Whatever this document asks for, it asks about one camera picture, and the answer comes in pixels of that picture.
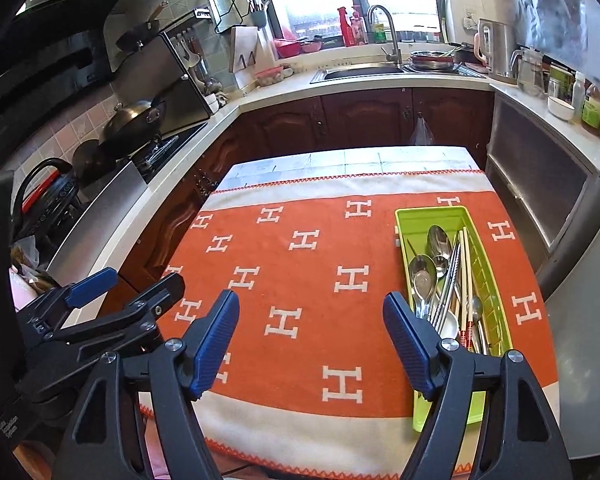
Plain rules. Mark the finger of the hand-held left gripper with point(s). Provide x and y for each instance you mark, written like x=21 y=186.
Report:
x=90 y=285
x=155 y=300

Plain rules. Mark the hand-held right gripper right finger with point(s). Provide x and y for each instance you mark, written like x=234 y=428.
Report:
x=410 y=345

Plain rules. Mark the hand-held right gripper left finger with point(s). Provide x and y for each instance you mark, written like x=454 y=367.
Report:
x=215 y=340

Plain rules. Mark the white ceramic spoon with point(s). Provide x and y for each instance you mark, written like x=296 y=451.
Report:
x=450 y=325

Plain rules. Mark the red patterned chopstick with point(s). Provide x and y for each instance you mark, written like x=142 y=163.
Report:
x=470 y=334

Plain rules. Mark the steel chopstick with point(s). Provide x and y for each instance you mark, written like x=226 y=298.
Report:
x=454 y=265
x=449 y=295

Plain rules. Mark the small steel spoon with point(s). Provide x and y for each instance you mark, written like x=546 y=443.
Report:
x=476 y=306

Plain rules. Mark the pale chopstick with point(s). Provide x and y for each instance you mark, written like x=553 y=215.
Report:
x=463 y=285

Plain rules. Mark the plain wooden chopstick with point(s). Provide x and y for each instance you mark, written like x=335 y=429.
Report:
x=470 y=270

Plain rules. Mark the large steel spoon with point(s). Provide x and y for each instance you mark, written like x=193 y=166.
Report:
x=437 y=245

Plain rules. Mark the green plastic utensil tray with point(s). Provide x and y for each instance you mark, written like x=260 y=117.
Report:
x=415 y=225

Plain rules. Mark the steel splash guard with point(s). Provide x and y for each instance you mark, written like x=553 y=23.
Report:
x=100 y=215

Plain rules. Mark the orange patterned blanket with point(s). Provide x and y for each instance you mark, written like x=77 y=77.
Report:
x=270 y=280

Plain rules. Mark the black electric cooker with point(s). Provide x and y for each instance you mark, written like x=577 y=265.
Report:
x=50 y=200

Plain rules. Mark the black cooking pot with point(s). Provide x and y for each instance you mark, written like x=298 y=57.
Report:
x=92 y=160

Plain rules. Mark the gas stove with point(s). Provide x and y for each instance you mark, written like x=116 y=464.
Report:
x=155 y=155

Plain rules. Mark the pale gridded table mat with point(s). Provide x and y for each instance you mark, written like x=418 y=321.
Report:
x=330 y=162

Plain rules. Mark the hanging plastic bag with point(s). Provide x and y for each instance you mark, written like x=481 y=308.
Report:
x=422 y=134

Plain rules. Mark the grey built-in appliance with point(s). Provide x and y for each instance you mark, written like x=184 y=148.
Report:
x=535 y=170

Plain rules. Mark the black range hood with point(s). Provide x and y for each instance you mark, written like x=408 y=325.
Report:
x=45 y=60

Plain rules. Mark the white kitchen countertop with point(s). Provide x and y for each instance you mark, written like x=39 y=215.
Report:
x=260 y=95

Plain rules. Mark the dark wooden kitchen cabinets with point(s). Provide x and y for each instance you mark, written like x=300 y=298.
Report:
x=360 y=115

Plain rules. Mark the red-lidded food container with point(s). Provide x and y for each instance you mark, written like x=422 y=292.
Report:
x=269 y=76

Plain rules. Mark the white cutting board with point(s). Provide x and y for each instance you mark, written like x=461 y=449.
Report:
x=242 y=45

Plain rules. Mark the steel sink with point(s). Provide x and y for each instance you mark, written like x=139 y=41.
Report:
x=360 y=73

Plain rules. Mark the white bowl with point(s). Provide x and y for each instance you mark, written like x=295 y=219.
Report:
x=561 y=108

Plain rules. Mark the stack of dishes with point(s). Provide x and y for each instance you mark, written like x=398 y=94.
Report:
x=432 y=62

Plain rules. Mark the red bowl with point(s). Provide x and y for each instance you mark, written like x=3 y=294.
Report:
x=287 y=49

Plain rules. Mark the glass pitcher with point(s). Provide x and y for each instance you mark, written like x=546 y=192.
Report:
x=529 y=75

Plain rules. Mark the green-labelled bottle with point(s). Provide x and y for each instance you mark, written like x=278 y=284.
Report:
x=592 y=112

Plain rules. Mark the pink bowl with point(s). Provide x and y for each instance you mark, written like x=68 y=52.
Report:
x=311 y=46

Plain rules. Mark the steel faucet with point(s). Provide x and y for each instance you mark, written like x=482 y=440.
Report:
x=394 y=45

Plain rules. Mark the green utensil cup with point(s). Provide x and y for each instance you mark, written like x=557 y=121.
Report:
x=259 y=17

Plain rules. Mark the white-capped bottle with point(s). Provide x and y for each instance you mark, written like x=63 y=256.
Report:
x=579 y=95

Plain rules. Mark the steel electric kettle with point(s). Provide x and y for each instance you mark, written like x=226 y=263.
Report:
x=500 y=50

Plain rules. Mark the green bottle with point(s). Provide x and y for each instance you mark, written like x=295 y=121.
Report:
x=380 y=32

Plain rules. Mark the red spray bottle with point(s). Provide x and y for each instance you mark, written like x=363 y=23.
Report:
x=345 y=30

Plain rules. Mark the pink bottle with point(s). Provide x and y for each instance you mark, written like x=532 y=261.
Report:
x=358 y=27

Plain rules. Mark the window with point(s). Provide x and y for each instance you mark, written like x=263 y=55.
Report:
x=320 y=0

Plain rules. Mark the wall socket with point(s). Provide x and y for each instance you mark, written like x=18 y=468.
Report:
x=470 y=22

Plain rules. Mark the shiny wall sheet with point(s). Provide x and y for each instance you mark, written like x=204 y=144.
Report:
x=555 y=10

